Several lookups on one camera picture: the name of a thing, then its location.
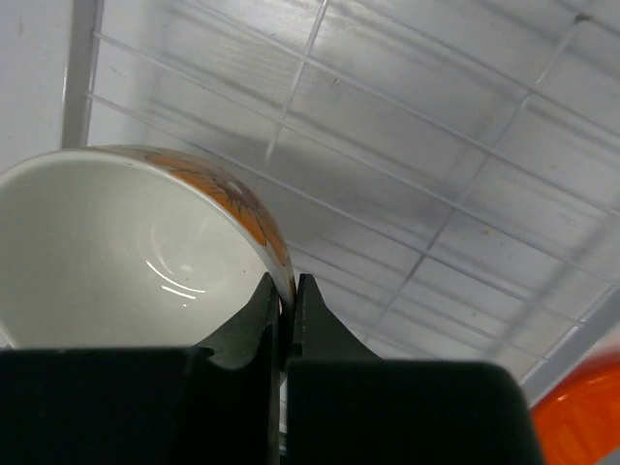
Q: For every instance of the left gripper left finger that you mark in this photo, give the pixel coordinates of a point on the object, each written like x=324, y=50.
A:
x=212, y=403

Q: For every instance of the white wire dish rack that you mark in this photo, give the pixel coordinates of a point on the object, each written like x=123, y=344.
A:
x=447, y=170

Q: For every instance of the floral ceramic bowl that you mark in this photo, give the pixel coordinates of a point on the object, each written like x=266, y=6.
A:
x=129, y=246

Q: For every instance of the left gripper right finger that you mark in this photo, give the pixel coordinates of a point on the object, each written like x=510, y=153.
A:
x=346, y=405

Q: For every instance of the orange plastic plate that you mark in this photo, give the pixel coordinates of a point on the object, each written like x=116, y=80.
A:
x=578, y=421

